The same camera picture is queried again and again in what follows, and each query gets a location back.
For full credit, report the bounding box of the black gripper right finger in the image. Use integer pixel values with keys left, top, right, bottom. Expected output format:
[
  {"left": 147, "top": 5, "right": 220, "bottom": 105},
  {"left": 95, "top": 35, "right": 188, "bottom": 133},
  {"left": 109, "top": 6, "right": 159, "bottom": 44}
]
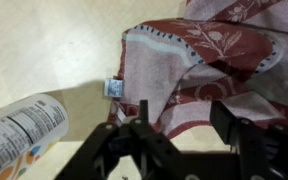
[{"left": 210, "top": 101, "right": 288, "bottom": 180}]

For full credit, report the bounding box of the white paper cup container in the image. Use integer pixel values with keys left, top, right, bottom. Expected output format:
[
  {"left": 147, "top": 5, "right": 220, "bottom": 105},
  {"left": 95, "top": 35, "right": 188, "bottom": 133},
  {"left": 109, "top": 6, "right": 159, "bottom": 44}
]
[{"left": 0, "top": 94, "right": 69, "bottom": 180}]

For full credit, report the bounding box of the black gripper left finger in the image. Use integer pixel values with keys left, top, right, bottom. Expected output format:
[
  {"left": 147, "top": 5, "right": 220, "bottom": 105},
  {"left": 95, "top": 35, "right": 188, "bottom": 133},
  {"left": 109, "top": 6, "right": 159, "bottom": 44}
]
[{"left": 55, "top": 100, "right": 184, "bottom": 180}]

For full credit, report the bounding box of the dark red patterned cloth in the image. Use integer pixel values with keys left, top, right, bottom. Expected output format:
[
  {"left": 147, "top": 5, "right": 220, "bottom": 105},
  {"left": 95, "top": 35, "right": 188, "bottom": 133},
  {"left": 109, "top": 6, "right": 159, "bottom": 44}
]
[{"left": 108, "top": 0, "right": 288, "bottom": 138}]

